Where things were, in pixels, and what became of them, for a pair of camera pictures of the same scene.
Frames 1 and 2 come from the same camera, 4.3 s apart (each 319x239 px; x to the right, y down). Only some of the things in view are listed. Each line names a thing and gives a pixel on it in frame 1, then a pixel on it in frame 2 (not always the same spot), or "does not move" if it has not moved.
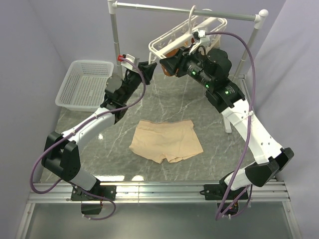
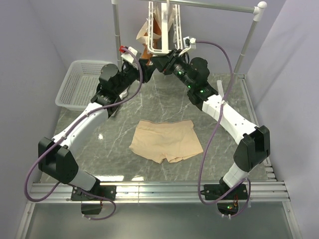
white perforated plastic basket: [84, 87] does not move
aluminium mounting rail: [262, 191] does not move
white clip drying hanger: [189, 35] -> [177, 34]
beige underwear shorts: [154, 140] does not move
